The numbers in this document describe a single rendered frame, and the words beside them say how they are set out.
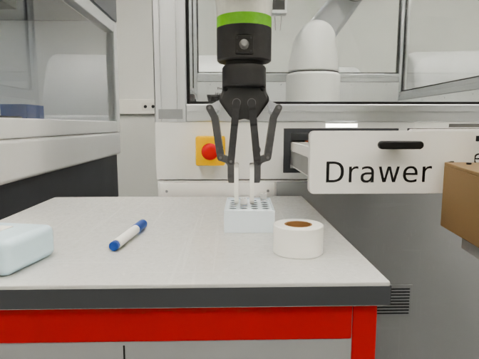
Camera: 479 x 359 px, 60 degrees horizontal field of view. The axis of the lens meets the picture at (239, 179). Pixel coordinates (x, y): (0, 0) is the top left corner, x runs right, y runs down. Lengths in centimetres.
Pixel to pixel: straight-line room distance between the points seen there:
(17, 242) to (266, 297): 30
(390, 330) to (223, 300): 83
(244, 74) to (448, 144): 38
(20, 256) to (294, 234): 34
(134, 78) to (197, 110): 352
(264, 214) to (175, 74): 50
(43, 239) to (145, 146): 393
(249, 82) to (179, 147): 42
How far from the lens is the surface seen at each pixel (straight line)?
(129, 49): 461
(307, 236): 56
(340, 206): 111
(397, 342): 129
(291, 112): 107
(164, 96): 107
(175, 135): 106
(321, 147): 73
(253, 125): 71
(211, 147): 98
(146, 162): 452
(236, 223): 69
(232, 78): 70
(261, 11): 71
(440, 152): 80
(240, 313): 51
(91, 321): 54
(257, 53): 69
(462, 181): 75
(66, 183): 148
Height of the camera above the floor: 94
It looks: 8 degrees down
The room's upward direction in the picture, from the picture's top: straight up
